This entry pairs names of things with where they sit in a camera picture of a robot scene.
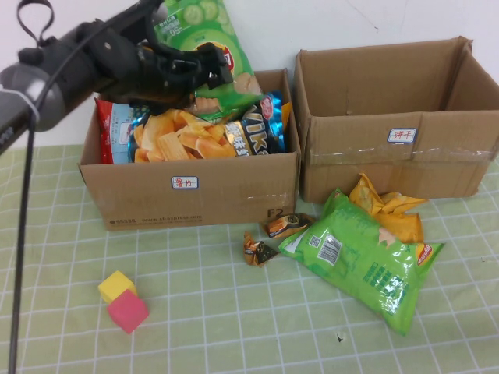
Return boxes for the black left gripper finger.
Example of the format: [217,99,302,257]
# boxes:
[204,61,236,93]
[194,41,229,65]

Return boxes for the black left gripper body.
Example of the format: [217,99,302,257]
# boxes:
[123,42,211,115]

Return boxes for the green cucumber Lay's chip bag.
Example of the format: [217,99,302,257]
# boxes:
[150,0,265,118]

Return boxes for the light green Lay's chip bag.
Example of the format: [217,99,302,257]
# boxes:
[278,188,446,337]

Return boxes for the black and blue snack bag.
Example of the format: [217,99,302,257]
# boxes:
[221,90,292,157]

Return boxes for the brown and black snack packet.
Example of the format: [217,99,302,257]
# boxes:
[242,231,281,268]
[261,213,317,239]

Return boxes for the blue bag with ridged chips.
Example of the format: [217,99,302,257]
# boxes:
[126,108,239,165]

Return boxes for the red and white shrimp bag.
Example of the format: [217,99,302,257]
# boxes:
[94,97,151,165]

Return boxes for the yellow chip bag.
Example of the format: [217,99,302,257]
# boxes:
[280,101,293,130]

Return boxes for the white handwritten label sticker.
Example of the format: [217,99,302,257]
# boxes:
[387,128,418,145]
[171,175,200,191]

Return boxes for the cardboard box printed F2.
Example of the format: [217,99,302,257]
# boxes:
[77,69,303,232]

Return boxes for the cardboard box with tape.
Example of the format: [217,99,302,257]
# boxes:
[293,35,499,205]

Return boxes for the yellow foam cube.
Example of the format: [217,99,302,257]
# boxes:
[97,270,138,305]

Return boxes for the green checked tablecloth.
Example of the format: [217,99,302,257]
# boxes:
[0,143,499,374]

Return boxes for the pink foam cube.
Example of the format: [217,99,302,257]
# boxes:
[106,288,150,335]

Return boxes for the black cable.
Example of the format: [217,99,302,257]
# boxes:
[7,0,165,374]

